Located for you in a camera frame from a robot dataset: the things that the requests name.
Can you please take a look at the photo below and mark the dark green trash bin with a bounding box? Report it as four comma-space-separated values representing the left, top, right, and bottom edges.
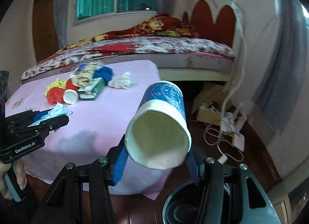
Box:
162, 177, 280, 223

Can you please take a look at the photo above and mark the light blue face mask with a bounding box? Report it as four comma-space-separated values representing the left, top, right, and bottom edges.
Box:
29, 103, 72, 127

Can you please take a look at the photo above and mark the white router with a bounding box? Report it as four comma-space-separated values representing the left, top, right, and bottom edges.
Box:
220, 103, 247, 152

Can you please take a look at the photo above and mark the green white carton box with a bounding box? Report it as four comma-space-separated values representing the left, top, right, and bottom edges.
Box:
77, 77, 106, 100

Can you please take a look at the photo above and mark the blue patterned paper cup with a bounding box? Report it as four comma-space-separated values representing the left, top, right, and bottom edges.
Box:
125, 80, 192, 170

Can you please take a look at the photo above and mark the beige safe cabinet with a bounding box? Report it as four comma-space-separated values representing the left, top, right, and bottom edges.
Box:
268, 171, 308, 223

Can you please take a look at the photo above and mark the grey left curtain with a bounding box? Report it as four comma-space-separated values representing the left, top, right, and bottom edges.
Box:
53, 0, 69, 50

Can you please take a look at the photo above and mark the white power cable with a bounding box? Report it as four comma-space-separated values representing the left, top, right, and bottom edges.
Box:
203, 0, 248, 164

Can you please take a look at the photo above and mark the white tissue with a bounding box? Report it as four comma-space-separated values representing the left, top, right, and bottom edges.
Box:
107, 72, 135, 89

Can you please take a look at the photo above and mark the cardboard box on floor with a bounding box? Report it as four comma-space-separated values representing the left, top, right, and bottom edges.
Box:
191, 83, 229, 126

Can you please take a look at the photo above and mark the beige stocking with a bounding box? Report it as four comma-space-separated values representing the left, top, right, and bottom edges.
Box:
68, 62, 105, 87

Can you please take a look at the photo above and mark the brown wooden door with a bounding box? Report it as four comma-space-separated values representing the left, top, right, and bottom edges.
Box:
32, 0, 58, 62

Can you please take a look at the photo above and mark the red heart headboard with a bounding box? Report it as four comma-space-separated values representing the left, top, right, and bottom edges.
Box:
182, 0, 236, 47

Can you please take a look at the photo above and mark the red paper cup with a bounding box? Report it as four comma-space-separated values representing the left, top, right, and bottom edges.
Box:
46, 79, 79, 104

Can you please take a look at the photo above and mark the red yellow patterned blanket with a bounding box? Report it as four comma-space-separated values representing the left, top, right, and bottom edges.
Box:
59, 13, 199, 51

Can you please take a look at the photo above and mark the yellow cloth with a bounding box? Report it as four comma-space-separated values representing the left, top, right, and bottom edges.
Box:
45, 78, 66, 96

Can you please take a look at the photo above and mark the white power strip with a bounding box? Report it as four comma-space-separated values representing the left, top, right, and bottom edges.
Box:
217, 154, 228, 164

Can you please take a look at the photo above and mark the grey hanging cloth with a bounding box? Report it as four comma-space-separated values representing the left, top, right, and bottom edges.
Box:
252, 0, 307, 134

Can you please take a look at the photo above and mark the blue sock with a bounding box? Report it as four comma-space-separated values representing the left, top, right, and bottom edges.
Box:
93, 66, 113, 83

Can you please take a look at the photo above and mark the bed with floral sheet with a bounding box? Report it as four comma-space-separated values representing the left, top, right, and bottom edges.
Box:
20, 36, 237, 81

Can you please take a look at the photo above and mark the person's left hand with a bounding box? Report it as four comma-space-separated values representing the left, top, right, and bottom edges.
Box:
0, 159, 27, 200

